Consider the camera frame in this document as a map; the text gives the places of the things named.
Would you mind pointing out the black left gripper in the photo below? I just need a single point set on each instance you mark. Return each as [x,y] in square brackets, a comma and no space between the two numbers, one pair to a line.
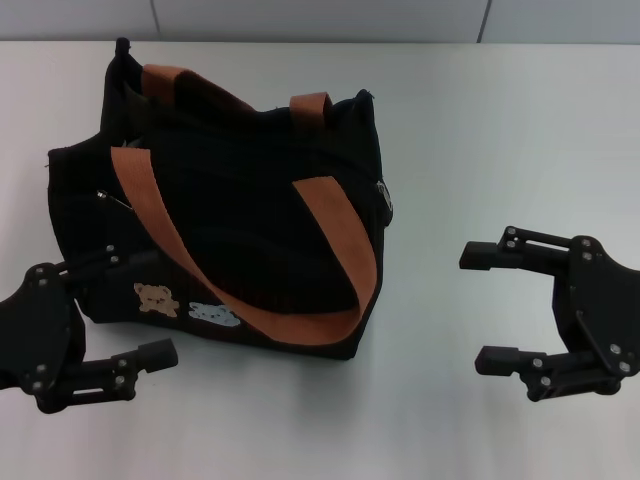
[45,330]

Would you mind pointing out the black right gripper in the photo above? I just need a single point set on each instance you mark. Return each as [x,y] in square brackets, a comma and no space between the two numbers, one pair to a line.
[595,310]

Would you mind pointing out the silver main zipper pull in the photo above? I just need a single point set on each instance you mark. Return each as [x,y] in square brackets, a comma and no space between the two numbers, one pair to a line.
[386,197]

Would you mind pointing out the silver pocket zipper pull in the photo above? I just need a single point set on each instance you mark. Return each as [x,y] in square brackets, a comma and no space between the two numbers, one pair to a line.
[102,195]

